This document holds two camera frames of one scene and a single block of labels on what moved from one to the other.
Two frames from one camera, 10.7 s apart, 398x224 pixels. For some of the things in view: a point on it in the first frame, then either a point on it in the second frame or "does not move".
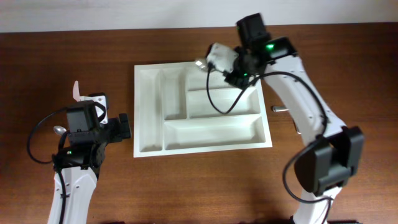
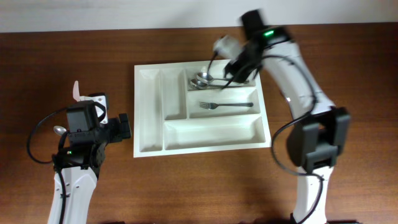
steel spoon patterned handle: (59, 129) does not move
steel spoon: (199, 64) -> (207, 77)
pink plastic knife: (76, 91) does not move
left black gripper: (117, 134) does not move
